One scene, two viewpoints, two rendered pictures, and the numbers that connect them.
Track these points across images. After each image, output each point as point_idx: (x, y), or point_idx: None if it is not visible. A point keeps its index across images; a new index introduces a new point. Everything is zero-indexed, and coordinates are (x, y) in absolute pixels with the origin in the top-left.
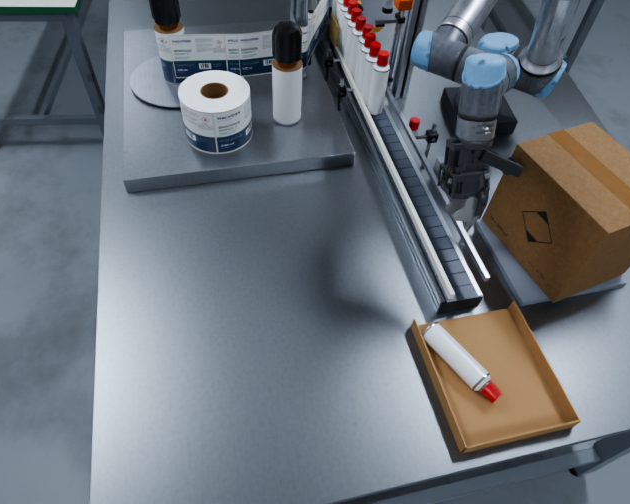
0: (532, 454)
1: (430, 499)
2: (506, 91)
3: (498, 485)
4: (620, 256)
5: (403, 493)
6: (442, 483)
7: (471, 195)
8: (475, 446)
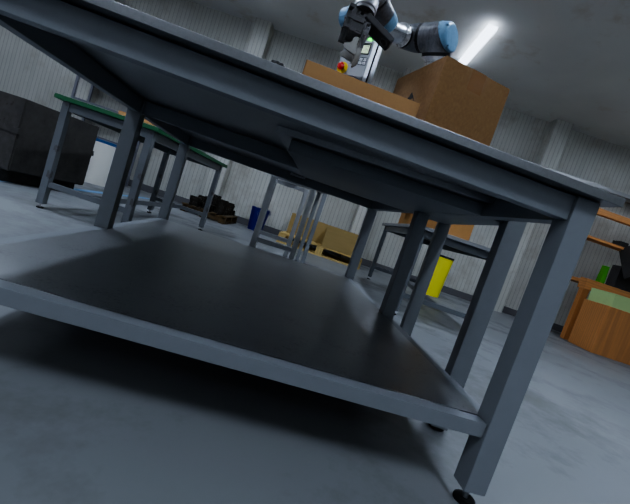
0: (369, 106)
1: (254, 357)
2: (386, 6)
3: (347, 385)
4: (467, 121)
5: (224, 341)
6: (276, 356)
7: (357, 33)
8: (315, 63)
